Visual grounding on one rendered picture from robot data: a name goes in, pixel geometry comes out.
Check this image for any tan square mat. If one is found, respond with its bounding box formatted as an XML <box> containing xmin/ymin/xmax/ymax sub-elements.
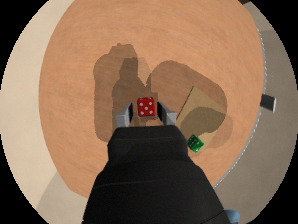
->
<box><xmin>176</xmin><ymin>86</ymin><xmax>227</xmax><ymax>152</ymax></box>

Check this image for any green die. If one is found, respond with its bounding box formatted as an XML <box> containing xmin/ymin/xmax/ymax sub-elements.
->
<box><xmin>187</xmin><ymin>134</ymin><xmax>204</xmax><ymax>152</ymax></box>

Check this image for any red die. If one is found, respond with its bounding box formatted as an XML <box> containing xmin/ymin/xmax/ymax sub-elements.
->
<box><xmin>137</xmin><ymin>97</ymin><xmax>155</xmax><ymax>117</ymax></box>

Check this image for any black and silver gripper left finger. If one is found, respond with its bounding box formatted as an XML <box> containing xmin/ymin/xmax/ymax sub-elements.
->
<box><xmin>115</xmin><ymin>103</ymin><xmax>133</xmax><ymax>128</ymax></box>

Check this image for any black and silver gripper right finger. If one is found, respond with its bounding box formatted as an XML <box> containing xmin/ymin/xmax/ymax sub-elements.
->
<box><xmin>157</xmin><ymin>102</ymin><xmax>177</xmax><ymax>126</ymax></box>

